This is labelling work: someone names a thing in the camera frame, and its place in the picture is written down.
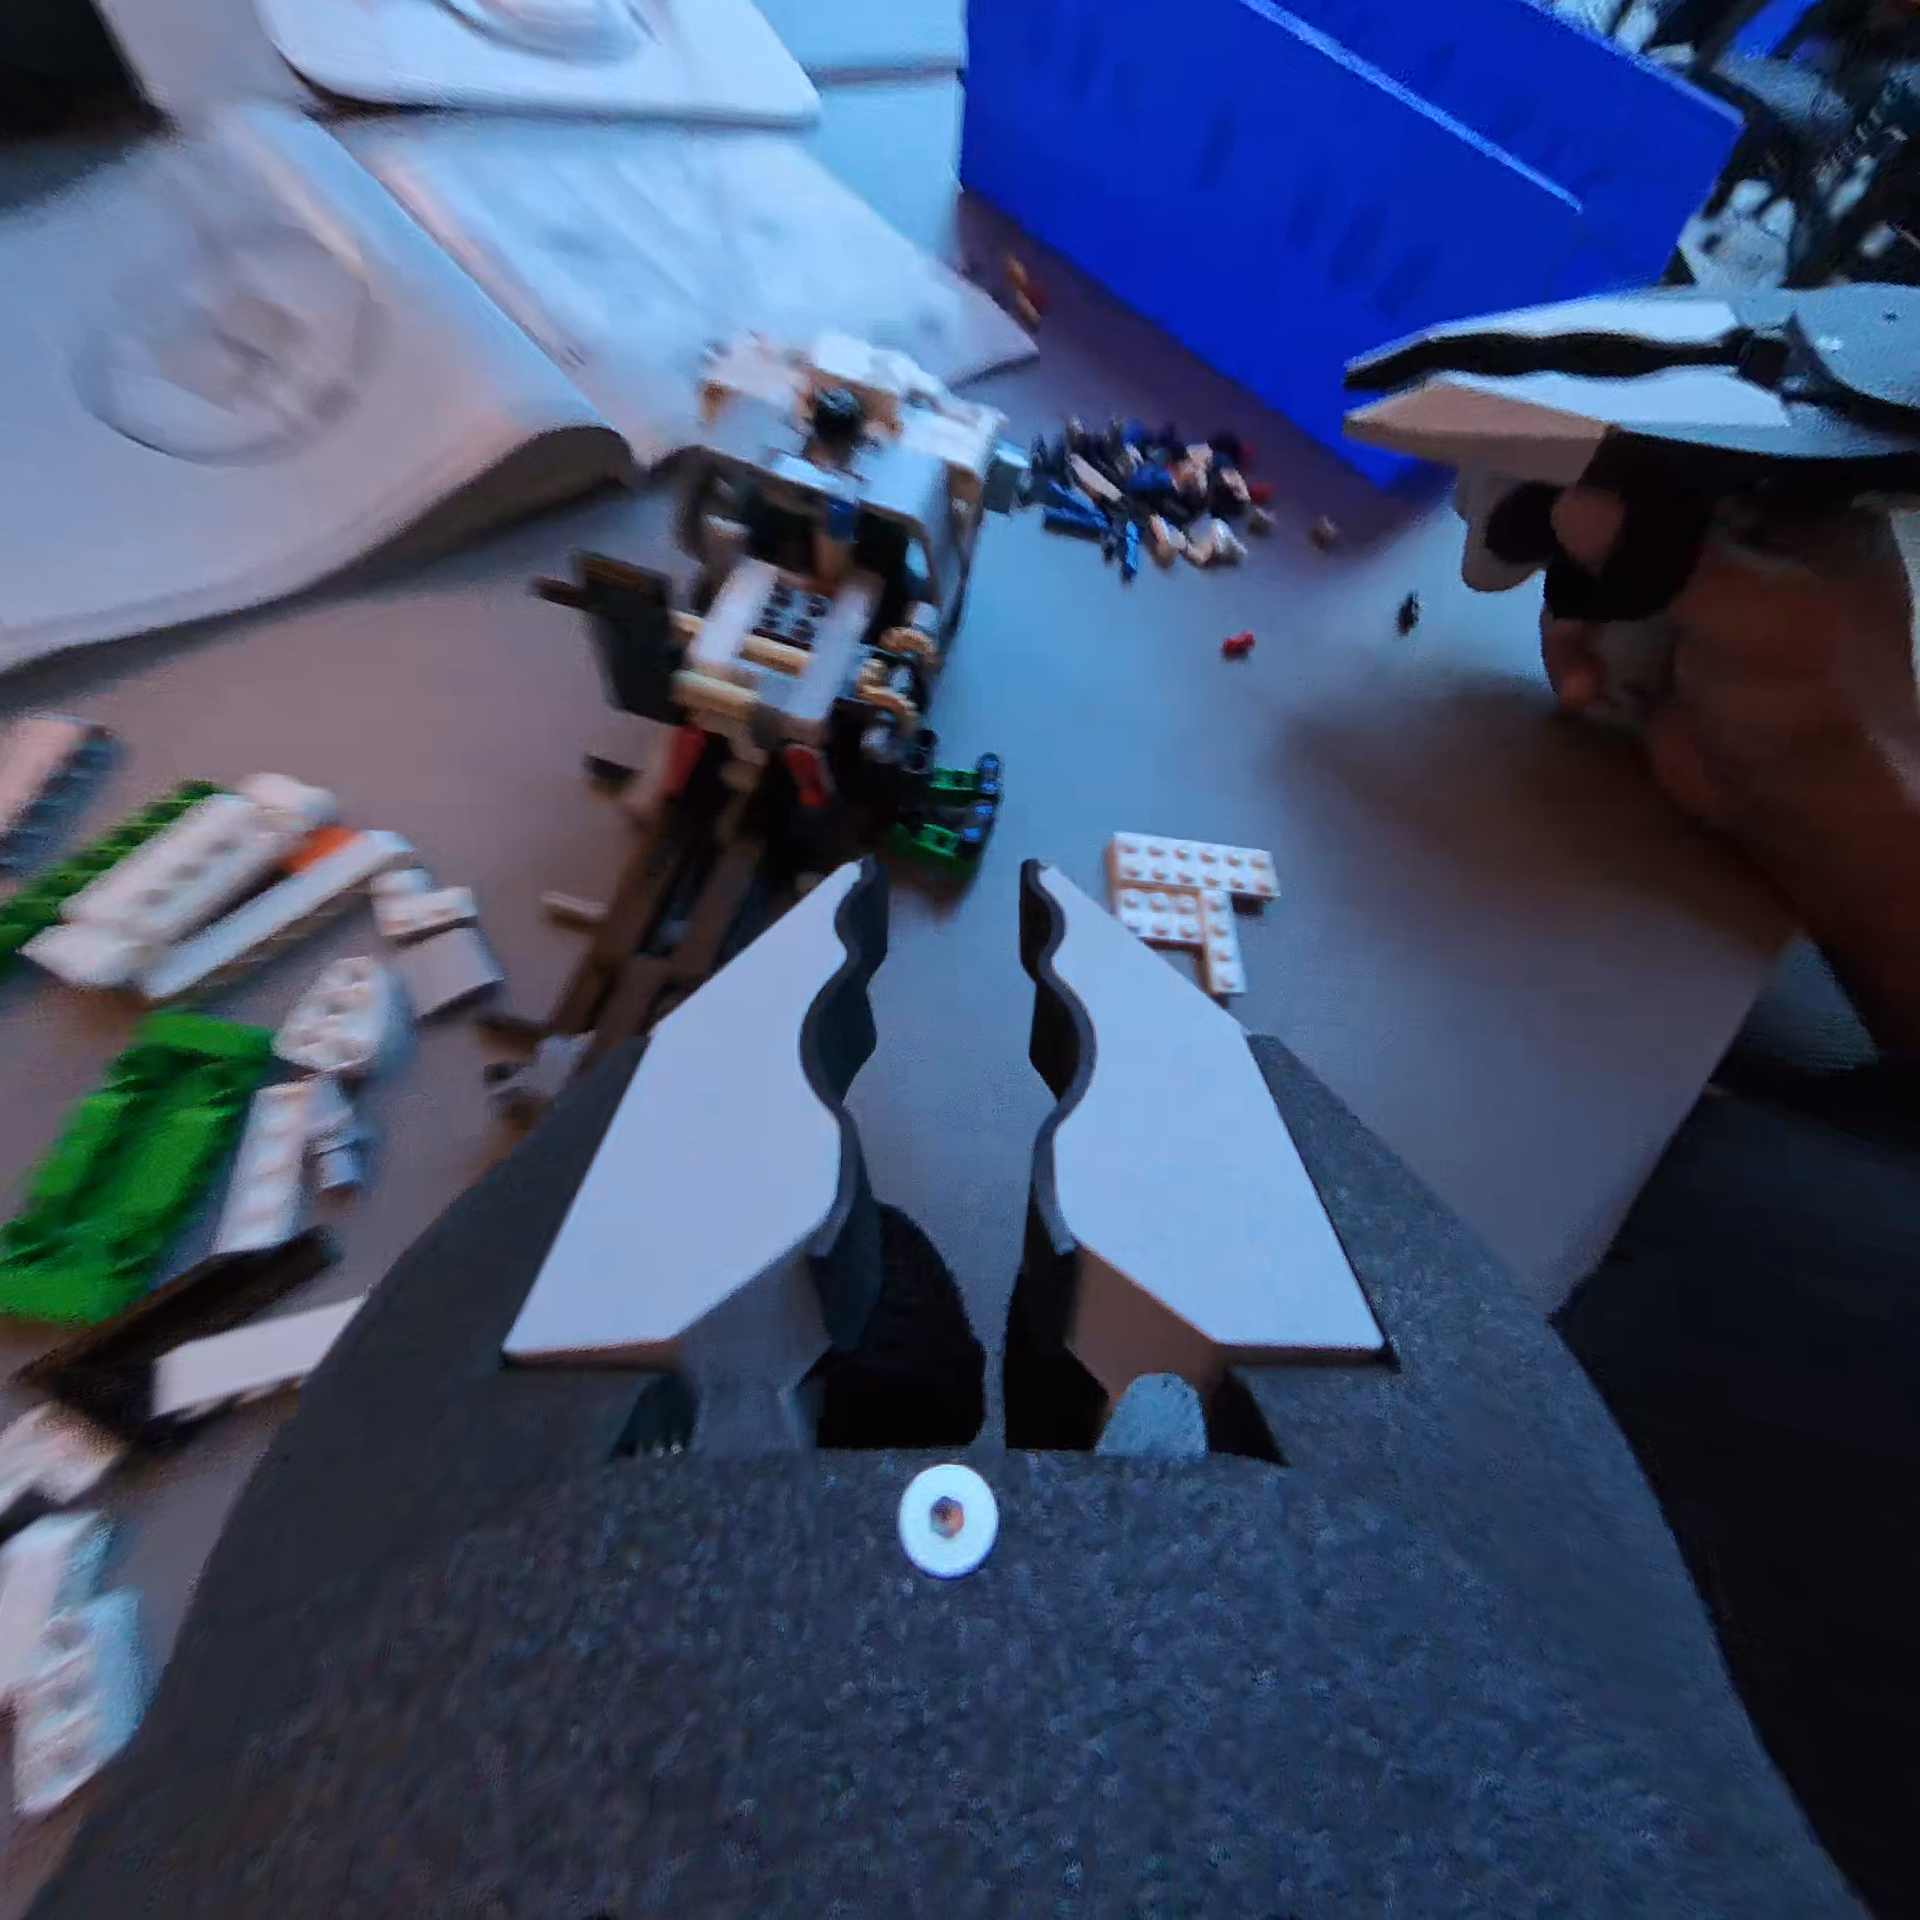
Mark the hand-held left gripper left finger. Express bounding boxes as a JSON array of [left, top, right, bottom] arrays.
[[499, 859, 895, 1454]]

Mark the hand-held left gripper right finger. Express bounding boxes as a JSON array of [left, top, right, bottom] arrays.
[[1020, 859, 1389, 1454]]

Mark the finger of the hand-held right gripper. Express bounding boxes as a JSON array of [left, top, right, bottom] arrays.
[[1344, 288, 1752, 392], [1342, 373, 1798, 475]]

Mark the white lego plate assembly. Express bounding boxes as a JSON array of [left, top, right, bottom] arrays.
[[1107, 832, 1285, 1000]]

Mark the lego truck model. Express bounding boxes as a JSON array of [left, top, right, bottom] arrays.
[[486, 332, 1038, 1120]]

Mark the white curved lego piece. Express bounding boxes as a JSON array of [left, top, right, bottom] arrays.
[[404, 926, 509, 1022]]

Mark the pile of small lego pieces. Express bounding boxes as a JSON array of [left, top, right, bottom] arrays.
[[1022, 421, 1280, 580]]

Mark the white round lego piece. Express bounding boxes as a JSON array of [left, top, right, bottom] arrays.
[[276, 957, 419, 1086]]

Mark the white studded lego plate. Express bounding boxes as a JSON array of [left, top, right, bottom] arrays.
[[210, 1073, 381, 1263]]

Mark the green and black lego assembly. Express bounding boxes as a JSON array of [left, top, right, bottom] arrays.
[[888, 754, 1005, 877]]

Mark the long white lego tile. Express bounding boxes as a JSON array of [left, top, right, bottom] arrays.
[[147, 1294, 373, 1422]]

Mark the long black lego piece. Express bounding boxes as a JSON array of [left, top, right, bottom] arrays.
[[23, 1231, 345, 1431]]

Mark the green lego panel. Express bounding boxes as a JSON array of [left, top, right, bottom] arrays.
[[0, 1012, 280, 1327]]

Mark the green lego beam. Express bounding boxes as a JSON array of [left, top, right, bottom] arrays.
[[0, 777, 228, 979]]

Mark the dark grey lego beam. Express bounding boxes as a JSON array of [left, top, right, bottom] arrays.
[[0, 716, 126, 877]]

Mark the large white lego panel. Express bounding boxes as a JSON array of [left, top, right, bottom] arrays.
[[0, 1506, 149, 1821]]

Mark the person's right hand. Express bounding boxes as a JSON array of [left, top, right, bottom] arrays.
[[1542, 450, 1920, 1052]]

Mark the dark storage rack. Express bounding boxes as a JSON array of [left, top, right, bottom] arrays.
[[1672, 0, 1920, 291]]

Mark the blue plastic bin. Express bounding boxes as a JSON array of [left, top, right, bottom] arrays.
[[961, 0, 1750, 491]]

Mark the open instruction booklet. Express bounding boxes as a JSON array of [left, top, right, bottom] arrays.
[[0, 105, 1041, 678]]

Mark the closed white booklet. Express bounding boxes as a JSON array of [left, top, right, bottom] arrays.
[[255, 0, 824, 127]]

